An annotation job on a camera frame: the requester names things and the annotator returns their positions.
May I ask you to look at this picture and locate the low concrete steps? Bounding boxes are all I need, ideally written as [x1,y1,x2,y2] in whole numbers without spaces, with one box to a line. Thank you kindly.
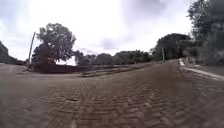
[81,63,148,78]

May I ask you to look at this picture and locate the row of trees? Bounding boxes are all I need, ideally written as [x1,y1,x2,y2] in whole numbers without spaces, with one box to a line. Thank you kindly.
[73,49,154,66]

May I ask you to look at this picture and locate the reddish-brown brick road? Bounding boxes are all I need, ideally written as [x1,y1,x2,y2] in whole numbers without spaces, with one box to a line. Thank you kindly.
[0,59,224,128]

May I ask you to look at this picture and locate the thin pale pole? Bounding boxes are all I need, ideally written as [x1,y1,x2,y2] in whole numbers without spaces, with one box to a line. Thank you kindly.
[161,47,165,63]

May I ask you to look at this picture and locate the large dark tree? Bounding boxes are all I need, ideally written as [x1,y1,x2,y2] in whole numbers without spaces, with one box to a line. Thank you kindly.
[31,22,78,66]

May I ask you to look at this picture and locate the broad dome-shaped tree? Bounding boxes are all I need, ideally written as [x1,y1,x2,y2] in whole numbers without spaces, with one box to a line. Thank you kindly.
[153,32,196,62]

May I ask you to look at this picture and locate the leaning wooden pole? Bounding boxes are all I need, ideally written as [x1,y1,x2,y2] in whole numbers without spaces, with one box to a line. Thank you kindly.
[27,31,37,66]

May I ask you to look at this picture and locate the pale concrete kerb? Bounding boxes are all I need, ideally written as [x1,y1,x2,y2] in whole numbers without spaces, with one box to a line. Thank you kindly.
[178,58,224,81]

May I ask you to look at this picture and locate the dense group of trees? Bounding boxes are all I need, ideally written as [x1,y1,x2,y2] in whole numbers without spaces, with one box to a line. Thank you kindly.
[186,0,224,66]

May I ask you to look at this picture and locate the dark trees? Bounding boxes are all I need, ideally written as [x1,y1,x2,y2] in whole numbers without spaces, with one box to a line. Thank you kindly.
[0,40,28,66]

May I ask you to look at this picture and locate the dark low wall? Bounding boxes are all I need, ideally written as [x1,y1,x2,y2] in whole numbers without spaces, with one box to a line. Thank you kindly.
[31,63,81,75]

